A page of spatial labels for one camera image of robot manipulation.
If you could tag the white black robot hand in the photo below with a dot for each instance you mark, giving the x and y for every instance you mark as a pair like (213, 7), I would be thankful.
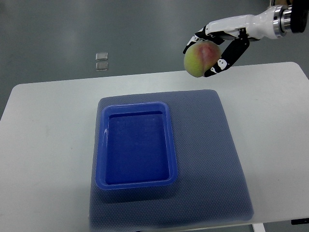
(233, 35)

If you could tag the yellow red peach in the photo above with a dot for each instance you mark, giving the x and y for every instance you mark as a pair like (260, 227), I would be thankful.
(200, 57)

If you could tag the upper floor metal plate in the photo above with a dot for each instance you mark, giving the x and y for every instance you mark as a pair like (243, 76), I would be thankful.
(102, 56)

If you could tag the blue grey textured mat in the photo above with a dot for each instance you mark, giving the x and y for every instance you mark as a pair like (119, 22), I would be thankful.
(210, 187)

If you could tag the blue plastic tray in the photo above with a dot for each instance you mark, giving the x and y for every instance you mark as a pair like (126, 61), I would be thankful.
(135, 147)

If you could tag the white table leg bracket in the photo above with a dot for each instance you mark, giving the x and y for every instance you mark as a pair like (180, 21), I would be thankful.
(258, 227)

